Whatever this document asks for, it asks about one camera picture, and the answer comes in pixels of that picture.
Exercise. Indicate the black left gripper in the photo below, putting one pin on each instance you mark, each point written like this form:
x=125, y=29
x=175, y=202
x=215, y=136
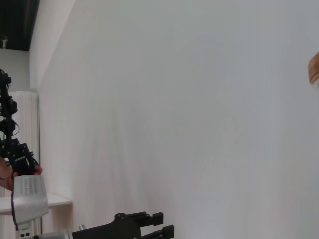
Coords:
x=112, y=230

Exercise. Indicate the black teleoperation arm device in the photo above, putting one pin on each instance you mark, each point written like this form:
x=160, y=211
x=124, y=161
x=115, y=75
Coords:
x=20, y=164

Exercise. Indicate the person's hand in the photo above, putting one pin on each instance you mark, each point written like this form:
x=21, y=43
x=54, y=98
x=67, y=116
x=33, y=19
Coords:
x=6, y=174

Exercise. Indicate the white desk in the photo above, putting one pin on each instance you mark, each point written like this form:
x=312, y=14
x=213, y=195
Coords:
x=57, y=199

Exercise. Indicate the white pleated partition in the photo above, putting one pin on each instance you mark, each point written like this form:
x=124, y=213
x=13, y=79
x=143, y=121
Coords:
x=25, y=119

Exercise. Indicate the wooden dispenser lid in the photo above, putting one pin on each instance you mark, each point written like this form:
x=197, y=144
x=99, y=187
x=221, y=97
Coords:
x=314, y=68

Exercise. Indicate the small white fixture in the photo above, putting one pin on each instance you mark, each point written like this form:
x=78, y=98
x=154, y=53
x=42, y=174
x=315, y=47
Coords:
x=5, y=42

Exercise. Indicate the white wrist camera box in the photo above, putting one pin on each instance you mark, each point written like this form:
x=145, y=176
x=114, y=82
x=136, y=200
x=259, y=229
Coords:
x=30, y=199

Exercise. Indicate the black wall panel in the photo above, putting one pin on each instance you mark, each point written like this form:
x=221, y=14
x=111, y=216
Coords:
x=17, y=22

